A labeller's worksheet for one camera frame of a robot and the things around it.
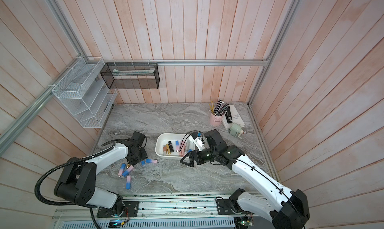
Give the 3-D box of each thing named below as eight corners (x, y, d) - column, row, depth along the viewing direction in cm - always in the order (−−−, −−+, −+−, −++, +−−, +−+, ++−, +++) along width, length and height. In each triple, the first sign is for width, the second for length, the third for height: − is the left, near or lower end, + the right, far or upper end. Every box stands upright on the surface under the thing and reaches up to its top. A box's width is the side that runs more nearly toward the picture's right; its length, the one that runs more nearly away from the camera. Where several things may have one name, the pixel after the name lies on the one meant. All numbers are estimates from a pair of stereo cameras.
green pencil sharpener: (231, 139, 101) (233, 133, 96) (229, 129, 107) (231, 123, 101) (240, 139, 101) (243, 133, 96) (238, 129, 107) (240, 123, 101)
